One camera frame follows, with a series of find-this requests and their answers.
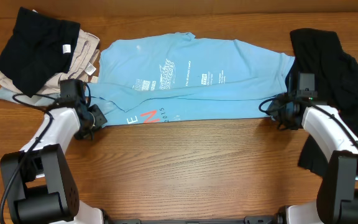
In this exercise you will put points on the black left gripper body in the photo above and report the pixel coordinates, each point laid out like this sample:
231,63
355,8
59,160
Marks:
97,116

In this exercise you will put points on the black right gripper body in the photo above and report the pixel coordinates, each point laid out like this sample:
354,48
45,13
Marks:
279,111

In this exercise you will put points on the light blue printed t-shirt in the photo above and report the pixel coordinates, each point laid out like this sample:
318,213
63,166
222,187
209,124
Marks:
178,77

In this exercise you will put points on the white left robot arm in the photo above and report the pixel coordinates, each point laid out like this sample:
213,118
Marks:
38,184

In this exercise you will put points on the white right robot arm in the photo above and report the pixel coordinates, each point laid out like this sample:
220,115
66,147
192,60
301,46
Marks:
337,198

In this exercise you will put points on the beige folded garment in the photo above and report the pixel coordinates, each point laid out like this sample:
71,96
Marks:
84,54

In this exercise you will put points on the black garment on right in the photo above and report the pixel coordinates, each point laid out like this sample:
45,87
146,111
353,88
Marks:
336,73

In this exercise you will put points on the black folded garment on stack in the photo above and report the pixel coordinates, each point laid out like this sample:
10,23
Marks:
40,47

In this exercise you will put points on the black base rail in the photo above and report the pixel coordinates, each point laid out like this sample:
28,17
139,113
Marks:
194,221

